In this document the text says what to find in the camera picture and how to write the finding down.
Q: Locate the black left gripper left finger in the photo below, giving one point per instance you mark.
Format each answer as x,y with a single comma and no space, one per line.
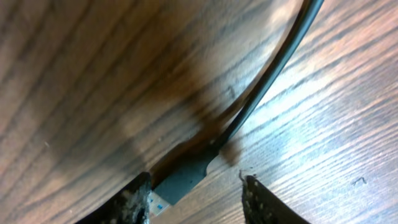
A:
131,205

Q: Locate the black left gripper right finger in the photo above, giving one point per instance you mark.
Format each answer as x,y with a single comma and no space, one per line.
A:
261,206

